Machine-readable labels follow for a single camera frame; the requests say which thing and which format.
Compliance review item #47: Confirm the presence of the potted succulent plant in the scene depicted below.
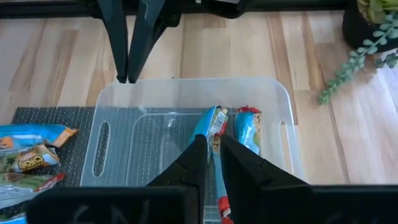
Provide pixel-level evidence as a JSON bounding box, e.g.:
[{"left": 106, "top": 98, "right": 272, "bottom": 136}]
[{"left": 317, "top": 0, "right": 398, "bottom": 106}]

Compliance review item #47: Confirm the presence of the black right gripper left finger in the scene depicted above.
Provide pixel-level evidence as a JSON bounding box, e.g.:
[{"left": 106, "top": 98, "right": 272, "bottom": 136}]
[{"left": 146, "top": 134, "right": 208, "bottom": 224}]

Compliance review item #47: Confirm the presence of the clear translucent plastic bin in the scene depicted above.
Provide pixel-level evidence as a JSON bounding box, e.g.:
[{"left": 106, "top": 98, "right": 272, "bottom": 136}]
[{"left": 79, "top": 76, "right": 304, "bottom": 224}]

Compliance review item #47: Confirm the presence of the blue granola bar orange end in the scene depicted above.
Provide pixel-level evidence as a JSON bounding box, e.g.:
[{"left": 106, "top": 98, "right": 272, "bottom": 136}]
[{"left": 0, "top": 123, "right": 79, "bottom": 156}]

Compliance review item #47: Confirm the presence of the brown green Chewy granola bar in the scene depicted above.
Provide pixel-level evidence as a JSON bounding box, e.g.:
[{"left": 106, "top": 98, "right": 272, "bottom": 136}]
[{"left": 0, "top": 144, "right": 62, "bottom": 174}]

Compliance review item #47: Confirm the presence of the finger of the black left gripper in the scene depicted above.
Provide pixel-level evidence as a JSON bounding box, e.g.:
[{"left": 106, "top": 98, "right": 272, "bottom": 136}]
[
  {"left": 127, "top": 0, "right": 181, "bottom": 84},
  {"left": 98, "top": 0, "right": 129, "bottom": 83}
]

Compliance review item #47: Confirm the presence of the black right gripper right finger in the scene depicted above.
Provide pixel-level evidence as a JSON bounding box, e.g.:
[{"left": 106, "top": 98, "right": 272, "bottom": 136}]
[{"left": 220, "top": 134, "right": 312, "bottom": 224}]

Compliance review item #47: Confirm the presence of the grey woven table mat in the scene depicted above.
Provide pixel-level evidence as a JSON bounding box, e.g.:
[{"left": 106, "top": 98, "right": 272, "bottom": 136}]
[{"left": 11, "top": 106, "right": 299, "bottom": 224}]

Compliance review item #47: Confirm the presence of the blue red-ended granola bar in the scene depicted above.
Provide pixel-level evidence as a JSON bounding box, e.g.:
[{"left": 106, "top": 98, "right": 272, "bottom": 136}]
[{"left": 234, "top": 105, "right": 262, "bottom": 156}]

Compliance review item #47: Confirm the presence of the purple blue oatmeal granola bar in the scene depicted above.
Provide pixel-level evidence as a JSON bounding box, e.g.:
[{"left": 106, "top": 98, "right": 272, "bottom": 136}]
[{"left": 0, "top": 213, "right": 27, "bottom": 224}]

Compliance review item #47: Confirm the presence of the green red chocolate chip bar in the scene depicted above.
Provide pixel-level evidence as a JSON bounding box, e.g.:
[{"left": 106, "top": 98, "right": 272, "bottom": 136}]
[{"left": 190, "top": 105, "right": 234, "bottom": 224}]

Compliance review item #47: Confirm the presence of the silver green red granola bar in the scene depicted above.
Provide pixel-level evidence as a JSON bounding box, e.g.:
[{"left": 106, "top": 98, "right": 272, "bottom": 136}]
[{"left": 0, "top": 172, "right": 66, "bottom": 210}]

